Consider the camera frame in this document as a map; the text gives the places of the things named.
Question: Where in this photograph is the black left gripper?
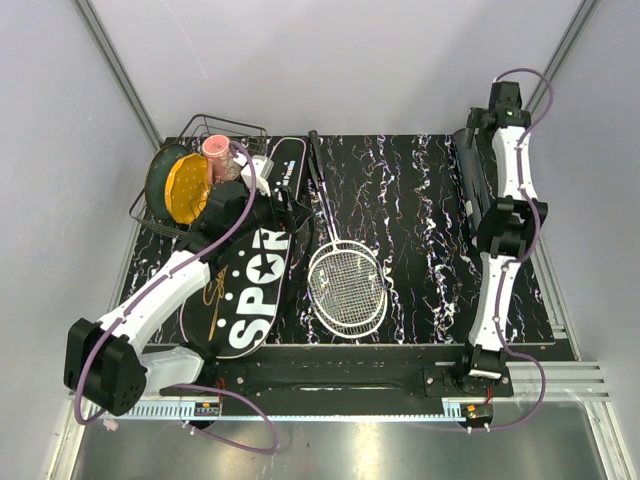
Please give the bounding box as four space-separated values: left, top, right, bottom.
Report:
230 181 312 242

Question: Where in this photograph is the black sport racket bag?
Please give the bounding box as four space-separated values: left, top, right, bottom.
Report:
179 137 308 360

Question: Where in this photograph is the black shuttlecock tube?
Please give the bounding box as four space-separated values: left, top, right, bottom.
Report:
453 128 497 252

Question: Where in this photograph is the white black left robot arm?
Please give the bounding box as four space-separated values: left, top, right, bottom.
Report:
63 182 312 424

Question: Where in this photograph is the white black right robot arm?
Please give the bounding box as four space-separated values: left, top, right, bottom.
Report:
452 80 548 397

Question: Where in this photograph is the pink patterned mug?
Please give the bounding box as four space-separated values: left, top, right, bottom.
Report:
201 134 240 186

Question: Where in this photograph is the yellow dotted plate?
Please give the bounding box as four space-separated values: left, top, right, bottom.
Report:
164 153 211 225

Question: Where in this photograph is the dark green plate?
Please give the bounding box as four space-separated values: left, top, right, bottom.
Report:
144 144 188 220

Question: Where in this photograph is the small pink object on floor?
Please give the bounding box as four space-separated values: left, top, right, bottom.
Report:
102 418 119 431

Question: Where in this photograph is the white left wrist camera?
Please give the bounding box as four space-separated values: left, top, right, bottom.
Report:
235 154 274 197

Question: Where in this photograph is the black wire dish rack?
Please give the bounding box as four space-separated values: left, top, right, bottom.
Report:
128 113 267 239

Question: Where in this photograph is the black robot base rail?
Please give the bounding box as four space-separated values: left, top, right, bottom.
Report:
149 343 516 416

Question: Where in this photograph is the left aluminium frame post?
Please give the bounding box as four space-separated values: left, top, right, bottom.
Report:
71 0 163 147

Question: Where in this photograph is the aluminium frame post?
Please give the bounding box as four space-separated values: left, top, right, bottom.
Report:
71 0 163 147
526 0 601 121

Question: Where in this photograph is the aluminium front frame rail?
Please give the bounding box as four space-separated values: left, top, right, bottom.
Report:
68 362 639 479

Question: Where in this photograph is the right aluminium frame post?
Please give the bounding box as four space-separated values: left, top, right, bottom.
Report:
526 0 601 121

